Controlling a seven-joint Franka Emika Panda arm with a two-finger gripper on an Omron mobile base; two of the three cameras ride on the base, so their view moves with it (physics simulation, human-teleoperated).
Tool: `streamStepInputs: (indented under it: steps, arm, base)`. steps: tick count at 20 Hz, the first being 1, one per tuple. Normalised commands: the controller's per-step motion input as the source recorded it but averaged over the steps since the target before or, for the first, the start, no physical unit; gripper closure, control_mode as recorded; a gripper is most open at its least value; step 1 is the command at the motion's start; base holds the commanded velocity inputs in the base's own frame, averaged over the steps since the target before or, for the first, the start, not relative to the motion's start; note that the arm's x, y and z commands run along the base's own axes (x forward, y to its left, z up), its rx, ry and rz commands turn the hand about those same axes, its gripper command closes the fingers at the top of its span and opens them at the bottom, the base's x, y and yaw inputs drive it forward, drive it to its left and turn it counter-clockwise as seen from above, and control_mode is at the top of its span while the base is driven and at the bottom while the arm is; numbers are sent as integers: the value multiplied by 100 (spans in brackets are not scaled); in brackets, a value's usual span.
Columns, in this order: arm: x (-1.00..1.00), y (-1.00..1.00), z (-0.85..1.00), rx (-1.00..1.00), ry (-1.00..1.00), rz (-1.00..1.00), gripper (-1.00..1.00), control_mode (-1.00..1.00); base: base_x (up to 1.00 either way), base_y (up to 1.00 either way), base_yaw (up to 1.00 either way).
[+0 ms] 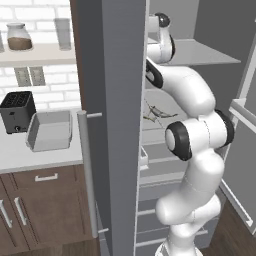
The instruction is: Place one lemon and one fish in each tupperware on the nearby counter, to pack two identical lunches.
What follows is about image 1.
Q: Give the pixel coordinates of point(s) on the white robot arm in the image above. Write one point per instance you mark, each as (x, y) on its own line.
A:
(193, 166)

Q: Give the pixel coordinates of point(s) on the grey fish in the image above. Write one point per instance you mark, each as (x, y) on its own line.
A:
(156, 112)

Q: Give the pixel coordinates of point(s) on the grey tupperware container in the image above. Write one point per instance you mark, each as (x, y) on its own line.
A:
(50, 133)

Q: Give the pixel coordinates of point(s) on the brown drawer front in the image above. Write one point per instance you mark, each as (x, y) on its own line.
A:
(66, 176)

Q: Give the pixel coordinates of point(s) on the glass fridge shelf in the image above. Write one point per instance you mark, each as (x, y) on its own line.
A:
(203, 53)

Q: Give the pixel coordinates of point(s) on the brown cupboard door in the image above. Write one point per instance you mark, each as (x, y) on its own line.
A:
(8, 240)
(56, 213)

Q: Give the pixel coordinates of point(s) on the black toaster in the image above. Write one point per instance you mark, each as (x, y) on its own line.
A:
(16, 111)

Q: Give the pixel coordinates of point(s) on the grey glass cup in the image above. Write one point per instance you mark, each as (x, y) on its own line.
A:
(63, 33)

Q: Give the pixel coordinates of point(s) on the grey fridge door with bins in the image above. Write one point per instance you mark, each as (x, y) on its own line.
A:
(241, 160)

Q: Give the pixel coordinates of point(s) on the grey fridge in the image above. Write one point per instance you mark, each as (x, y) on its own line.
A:
(216, 23)

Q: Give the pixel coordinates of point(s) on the glass jar with brown contents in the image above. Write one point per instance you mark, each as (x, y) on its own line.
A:
(19, 38)

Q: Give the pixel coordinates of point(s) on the grey wall outlet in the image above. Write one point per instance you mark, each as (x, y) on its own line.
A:
(37, 75)
(22, 76)

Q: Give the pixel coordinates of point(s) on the white wall shelf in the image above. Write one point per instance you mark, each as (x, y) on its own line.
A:
(36, 55)

